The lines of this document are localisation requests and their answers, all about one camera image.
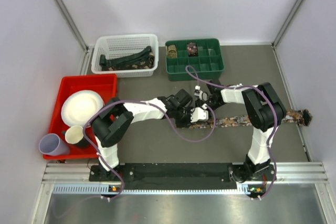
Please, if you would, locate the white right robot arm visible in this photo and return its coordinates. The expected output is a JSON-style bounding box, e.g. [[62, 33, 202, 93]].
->
[[192, 82, 286, 182]]

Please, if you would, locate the rolled olive tie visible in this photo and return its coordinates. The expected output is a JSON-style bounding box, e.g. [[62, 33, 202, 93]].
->
[[167, 45, 177, 59]]

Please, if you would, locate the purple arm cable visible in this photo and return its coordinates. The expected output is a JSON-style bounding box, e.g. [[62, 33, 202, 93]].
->
[[83, 100, 217, 201], [185, 65, 279, 200]]

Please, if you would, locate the green compartment tray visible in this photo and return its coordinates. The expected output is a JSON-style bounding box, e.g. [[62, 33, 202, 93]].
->
[[165, 38, 225, 81]]

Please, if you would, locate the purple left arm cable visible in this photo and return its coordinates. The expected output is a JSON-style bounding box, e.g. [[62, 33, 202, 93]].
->
[[83, 100, 217, 201]]

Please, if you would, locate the lavender plastic cup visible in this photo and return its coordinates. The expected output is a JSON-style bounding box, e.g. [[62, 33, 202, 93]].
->
[[38, 133, 70, 156]]

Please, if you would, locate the aluminium frame rail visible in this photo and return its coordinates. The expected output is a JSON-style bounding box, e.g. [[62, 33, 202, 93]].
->
[[42, 162, 328, 196]]

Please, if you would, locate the cream mug with dark outside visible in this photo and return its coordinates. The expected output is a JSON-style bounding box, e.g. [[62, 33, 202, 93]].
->
[[62, 125, 90, 149]]

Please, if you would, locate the brown floral patterned tie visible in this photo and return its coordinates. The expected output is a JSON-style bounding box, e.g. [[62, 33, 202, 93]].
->
[[186, 109, 313, 129]]

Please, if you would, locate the rolled dark floral tie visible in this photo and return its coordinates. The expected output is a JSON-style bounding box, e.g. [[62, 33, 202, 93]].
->
[[187, 42, 198, 57]]

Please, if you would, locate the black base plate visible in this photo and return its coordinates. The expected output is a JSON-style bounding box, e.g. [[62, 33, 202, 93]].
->
[[88, 162, 277, 190]]

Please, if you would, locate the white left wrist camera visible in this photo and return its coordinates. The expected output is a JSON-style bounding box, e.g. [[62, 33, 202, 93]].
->
[[191, 103, 208, 123]]

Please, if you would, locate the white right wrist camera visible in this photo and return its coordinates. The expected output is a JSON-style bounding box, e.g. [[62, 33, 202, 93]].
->
[[194, 85, 208, 101]]

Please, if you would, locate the dark green tie in basket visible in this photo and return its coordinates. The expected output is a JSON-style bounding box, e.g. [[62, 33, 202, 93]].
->
[[99, 46, 153, 69]]

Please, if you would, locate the white plate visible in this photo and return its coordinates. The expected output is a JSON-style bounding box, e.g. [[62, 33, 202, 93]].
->
[[61, 90, 104, 127]]

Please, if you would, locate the red plastic bin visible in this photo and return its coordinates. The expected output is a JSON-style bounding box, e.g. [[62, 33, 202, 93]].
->
[[43, 74, 118, 160]]

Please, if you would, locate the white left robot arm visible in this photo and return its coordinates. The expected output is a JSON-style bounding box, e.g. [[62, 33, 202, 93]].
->
[[88, 89, 193, 180]]

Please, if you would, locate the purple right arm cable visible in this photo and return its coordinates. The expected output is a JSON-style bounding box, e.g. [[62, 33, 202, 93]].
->
[[185, 65, 279, 200]]

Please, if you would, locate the white perforated plastic basket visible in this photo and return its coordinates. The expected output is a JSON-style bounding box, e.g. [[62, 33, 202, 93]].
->
[[91, 34, 159, 78]]

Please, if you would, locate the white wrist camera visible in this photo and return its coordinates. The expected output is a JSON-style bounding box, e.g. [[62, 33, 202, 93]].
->
[[191, 103, 208, 123], [194, 85, 208, 101]]

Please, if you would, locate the dark floral tie in basket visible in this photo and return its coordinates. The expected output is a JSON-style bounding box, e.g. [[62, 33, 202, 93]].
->
[[101, 52, 155, 72]]

